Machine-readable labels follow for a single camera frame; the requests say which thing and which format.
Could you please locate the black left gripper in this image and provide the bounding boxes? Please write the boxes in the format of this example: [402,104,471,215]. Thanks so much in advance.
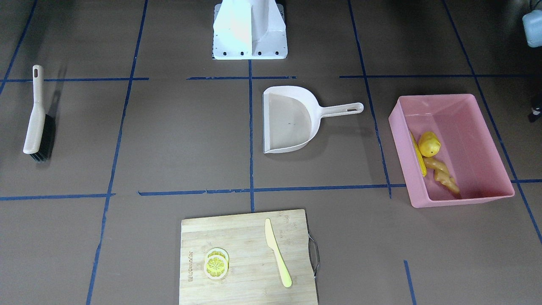
[528,93,542,123]

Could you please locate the tan ginger root toy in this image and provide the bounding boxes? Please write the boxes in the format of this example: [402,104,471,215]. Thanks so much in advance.
[423,157,460,196]

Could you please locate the yellow corn cob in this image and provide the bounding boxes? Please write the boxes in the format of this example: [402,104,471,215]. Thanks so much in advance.
[409,130,427,177]

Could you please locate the beige plastic dustpan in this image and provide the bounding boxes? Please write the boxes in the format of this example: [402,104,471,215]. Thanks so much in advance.
[263,86,364,154]

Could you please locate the white brush with dark bristles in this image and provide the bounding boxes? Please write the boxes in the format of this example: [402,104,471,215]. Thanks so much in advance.
[23,64,56,163]

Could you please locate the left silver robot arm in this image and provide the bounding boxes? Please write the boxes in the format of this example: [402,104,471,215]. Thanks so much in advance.
[522,9,542,123]

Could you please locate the pink plastic bin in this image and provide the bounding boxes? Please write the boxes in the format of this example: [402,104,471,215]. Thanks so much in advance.
[389,94,515,208]

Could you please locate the yellow plastic knife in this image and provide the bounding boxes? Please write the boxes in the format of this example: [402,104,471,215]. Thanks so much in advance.
[264,218,293,288]

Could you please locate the bamboo cutting board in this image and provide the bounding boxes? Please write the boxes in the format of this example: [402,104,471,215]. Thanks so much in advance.
[179,209,318,305]

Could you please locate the bottom lemon slice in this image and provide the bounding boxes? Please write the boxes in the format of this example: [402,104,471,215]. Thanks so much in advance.
[206,247,229,262]

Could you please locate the lemon slice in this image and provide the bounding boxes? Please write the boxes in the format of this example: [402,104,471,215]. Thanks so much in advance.
[204,255,229,280]
[206,247,229,262]

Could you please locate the top lemon slice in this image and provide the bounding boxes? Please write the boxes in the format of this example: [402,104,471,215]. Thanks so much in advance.
[204,255,229,280]

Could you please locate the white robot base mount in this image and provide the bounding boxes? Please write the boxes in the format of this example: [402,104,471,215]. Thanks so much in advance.
[212,0,288,60]

